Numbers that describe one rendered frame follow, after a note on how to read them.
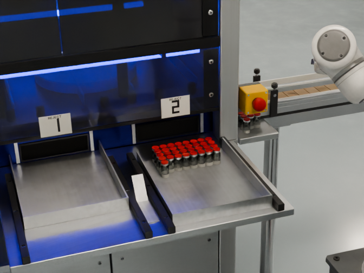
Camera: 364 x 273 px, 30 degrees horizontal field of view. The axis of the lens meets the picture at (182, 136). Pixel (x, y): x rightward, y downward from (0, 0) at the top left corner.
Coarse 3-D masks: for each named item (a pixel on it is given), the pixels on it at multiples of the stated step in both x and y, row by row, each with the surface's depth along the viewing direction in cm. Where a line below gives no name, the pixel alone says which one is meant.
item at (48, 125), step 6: (60, 114) 182; (66, 114) 182; (42, 120) 181; (48, 120) 182; (54, 120) 182; (60, 120) 183; (66, 120) 183; (42, 126) 182; (48, 126) 182; (54, 126) 183; (60, 126) 183; (66, 126) 184; (42, 132) 182; (48, 132) 183; (54, 132) 184; (60, 132) 184; (66, 132) 185
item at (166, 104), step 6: (180, 96) 191; (186, 96) 192; (162, 102) 190; (168, 102) 191; (174, 102) 192; (180, 102) 192; (186, 102) 193; (162, 108) 191; (168, 108) 192; (174, 108) 192; (180, 108) 193; (186, 108) 194; (162, 114) 192; (168, 114) 193; (174, 114) 193; (180, 114) 194; (186, 114) 194
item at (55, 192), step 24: (24, 168) 190; (48, 168) 190; (72, 168) 190; (96, 168) 189; (24, 192) 179; (48, 192) 178; (72, 192) 178; (96, 192) 178; (120, 192) 177; (24, 216) 162; (48, 216) 164; (72, 216) 166
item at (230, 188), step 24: (144, 168) 184; (192, 168) 188; (216, 168) 188; (240, 168) 186; (168, 192) 177; (192, 192) 177; (216, 192) 177; (240, 192) 176; (264, 192) 172; (192, 216) 164; (216, 216) 166
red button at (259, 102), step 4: (256, 100) 197; (260, 100) 197; (264, 100) 198; (252, 104) 198; (256, 104) 197; (260, 104) 197; (264, 104) 197; (256, 108) 197; (260, 108) 197; (264, 108) 198
